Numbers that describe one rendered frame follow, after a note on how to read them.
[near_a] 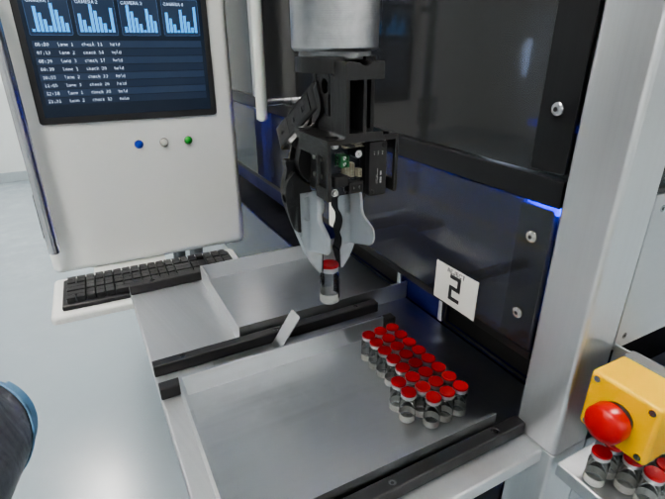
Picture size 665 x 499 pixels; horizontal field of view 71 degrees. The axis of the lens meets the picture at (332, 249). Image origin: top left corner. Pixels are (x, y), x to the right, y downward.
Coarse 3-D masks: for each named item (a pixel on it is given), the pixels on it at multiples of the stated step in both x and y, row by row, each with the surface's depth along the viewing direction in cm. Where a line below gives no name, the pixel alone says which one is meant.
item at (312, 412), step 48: (336, 336) 76; (192, 384) 66; (240, 384) 69; (288, 384) 69; (336, 384) 69; (384, 384) 69; (240, 432) 60; (288, 432) 60; (336, 432) 60; (384, 432) 60; (432, 432) 60; (240, 480) 54; (288, 480) 54; (336, 480) 54
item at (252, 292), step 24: (216, 264) 99; (240, 264) 102; (264, 264) 105; (288, 264) 106; (360, 264) 106; (216, 288) 89; (240, 288) 96; (264, 288) 96; (288, 288) 96; (312, 288) 96; (360, 288) 96; (384, 288) 89; (240, 312) 87; (264, 312) 87; (288, 312) 87; (312, 312) 83; (240, 336) 78
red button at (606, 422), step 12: (588, 408) 47; (600, 408) 46; (612, 408) 46; (588, 420) 47; (600, 420) 46; (612, 420) 45; (624, 420) 45; (600, 432) 46; (612, 432) 45; (624, 432) 45; (612, 444) 46
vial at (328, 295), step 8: (328, 272) 50; (336, 272) 51; (320, 280) 51; (328, 280) 50; (336, 280) 50; (320, 288) 51; (328, 288) 50; (336, 288) 51; (320, 296) 52; (328, 296) 51; (336, 296) 51; (328, 304) 51
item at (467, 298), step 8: (440, 264) 68; (440, 272) 69; (448, 272) 67; (456, 272) 66; (440, 280) 69; (448, 280) 68; (464, 280) 64; (472, 280) 63; (440, 288) 69; (448, 288) 68; (456, 288) 66; (464, 288) 65; (472, 288) 63; (440, 296) 70; (456, 296) 67; (464, 296) 65; (472, 296) 64; (448, 304) 69; (456, 304) 67; (464, 304) 65; (472, 304) 64; (464, 312) 66; (472, 312) 64; (472, 320) 65
